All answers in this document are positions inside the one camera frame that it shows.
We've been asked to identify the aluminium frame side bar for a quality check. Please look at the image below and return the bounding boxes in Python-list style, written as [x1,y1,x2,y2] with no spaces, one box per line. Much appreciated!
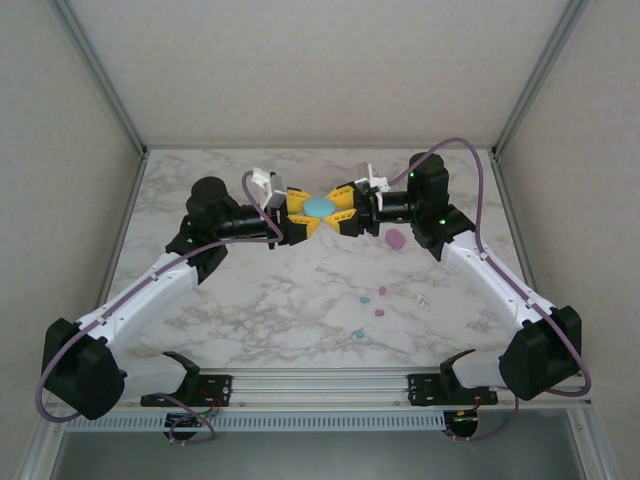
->
[489,147,626,480]
[14,147,151,480]

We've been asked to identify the blue earbud charging case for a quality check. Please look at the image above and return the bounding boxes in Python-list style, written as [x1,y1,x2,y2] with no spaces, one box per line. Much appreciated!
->
[301,196,337,220]

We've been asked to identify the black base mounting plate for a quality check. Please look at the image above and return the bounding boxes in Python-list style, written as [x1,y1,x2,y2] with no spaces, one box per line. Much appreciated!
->
[141,369,234,407]
[407,372,500,407]

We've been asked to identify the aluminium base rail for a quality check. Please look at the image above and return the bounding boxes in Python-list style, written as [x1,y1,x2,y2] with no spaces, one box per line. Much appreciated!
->
[230,372,411,410]

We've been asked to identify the aluminium frame post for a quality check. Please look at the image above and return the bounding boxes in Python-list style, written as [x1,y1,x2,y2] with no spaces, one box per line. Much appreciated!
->
[491,0,594,157]
[53,0,150,157]

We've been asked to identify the thin purple base cable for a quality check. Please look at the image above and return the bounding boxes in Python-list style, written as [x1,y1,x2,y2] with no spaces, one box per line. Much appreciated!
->
[447,394,520,444]
[167,394,217,446]

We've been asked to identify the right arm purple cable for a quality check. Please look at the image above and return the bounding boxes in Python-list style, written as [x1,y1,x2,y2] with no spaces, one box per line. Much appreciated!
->
[387,137,596,399]

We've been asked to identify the white slotted cable duct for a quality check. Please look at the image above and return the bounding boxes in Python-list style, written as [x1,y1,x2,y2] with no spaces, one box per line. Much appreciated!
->
[67,412,446,432]

